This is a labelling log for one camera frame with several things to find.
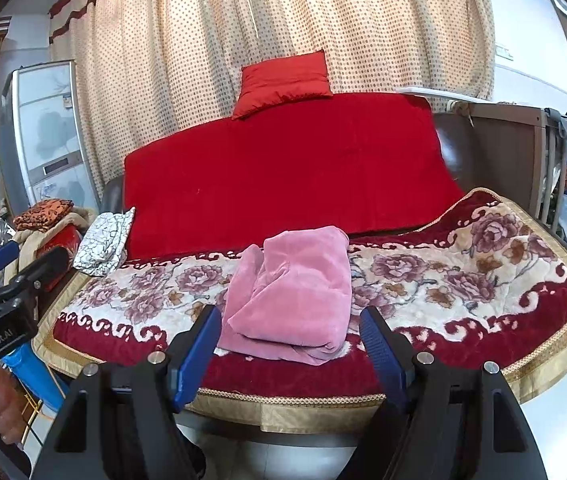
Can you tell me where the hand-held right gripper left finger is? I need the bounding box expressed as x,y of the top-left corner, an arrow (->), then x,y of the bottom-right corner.
31,304 -> 224,480

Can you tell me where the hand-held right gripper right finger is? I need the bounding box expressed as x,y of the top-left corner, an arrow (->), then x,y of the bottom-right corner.
358,306 -> 549,480

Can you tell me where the pink zip jacket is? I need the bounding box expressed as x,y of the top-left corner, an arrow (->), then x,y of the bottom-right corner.
218,225 -> 353,366

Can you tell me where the person's left hand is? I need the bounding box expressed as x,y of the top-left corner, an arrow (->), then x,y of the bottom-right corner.
0,365 -> 32,446

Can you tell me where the red cardboard box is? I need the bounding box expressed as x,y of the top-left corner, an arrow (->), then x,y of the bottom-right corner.
38,225 -> 82,291

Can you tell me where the orange patterned cloth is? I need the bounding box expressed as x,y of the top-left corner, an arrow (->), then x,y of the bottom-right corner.
14,199 -> 75,233

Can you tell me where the blue plastic stool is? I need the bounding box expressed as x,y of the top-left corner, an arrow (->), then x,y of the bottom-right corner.
1,342 -> 67,411

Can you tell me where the beige cloth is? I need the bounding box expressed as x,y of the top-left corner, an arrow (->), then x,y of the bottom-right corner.
4,210 -> 97,281

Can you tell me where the black and white patterned cloth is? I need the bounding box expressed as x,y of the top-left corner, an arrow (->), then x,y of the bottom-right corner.
72,206 -> 137,277

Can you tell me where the red floral blanket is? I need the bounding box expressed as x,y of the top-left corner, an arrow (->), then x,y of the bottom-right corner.
34,187 -> 567,433

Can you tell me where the plain red blanket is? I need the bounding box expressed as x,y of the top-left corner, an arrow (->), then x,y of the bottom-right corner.
124,91 -> 465,261

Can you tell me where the brown leather sofa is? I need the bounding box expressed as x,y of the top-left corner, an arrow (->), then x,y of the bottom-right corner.
98,112 -> 474,216

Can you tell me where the brown wooden crib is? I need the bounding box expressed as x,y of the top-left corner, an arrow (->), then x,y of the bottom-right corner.
451,100 -> 567,261

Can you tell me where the white window sill board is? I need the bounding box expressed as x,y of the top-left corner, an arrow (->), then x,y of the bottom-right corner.
396,85 -> 481,103

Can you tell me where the red pillow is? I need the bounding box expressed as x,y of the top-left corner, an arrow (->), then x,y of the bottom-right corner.
231,50 -> 334,121

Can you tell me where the dotted beige curtain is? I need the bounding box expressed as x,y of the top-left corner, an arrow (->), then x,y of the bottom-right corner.
48,0 -> 497,201

